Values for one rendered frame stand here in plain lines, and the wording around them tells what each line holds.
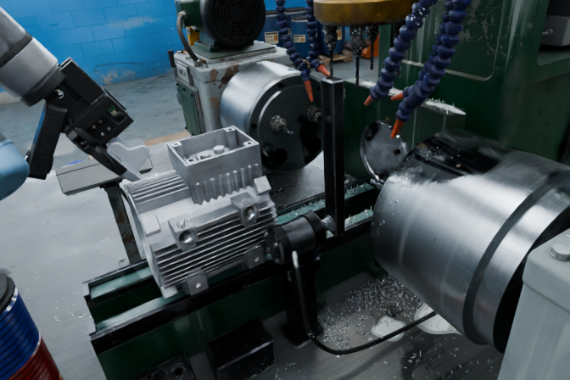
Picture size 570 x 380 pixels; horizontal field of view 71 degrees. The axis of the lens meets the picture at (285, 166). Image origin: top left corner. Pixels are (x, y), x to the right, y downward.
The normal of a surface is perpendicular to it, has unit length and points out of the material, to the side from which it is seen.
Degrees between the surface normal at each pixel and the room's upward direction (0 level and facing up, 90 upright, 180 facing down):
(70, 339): 0
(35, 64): 76
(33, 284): 0
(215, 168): 90
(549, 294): 90
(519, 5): 90
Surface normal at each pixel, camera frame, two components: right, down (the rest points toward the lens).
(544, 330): -0.87, 0.28
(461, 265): -0.84, -0.04
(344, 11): -0.54, 0.43
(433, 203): -0.72, -0.34
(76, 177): 0.38, -0.12
